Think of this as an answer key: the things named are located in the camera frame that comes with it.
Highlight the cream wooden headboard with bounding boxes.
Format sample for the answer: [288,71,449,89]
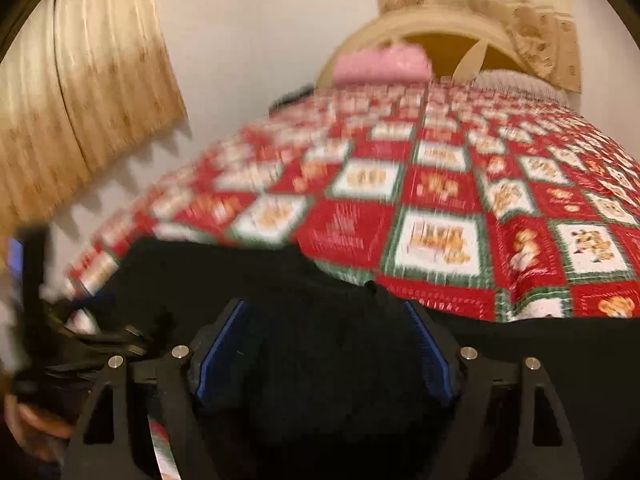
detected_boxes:
[315,10,526,91]

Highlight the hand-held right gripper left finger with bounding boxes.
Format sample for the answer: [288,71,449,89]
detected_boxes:
[62,299,251,480]

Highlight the black pants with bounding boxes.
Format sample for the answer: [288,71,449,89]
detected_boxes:
[107,237,640,480]

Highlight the bed with teddy-bear quilt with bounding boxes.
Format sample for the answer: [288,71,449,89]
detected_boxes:
[62,77,640,480]

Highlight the person's left hand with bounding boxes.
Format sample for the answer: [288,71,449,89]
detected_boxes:
[4,392,76,461]

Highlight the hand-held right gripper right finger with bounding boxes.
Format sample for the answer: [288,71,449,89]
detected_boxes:
[404,301,583,480]

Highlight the striped pillow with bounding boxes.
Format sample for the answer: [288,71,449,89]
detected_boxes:
[472,70,568,106]

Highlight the dark bedside object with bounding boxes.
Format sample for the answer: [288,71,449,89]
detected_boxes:
[269,86,315,111]

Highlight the pink pillow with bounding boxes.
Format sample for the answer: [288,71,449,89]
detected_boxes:
[332,45,433,85]

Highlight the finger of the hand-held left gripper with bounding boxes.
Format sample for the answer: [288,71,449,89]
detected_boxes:
[7,225,53,331]

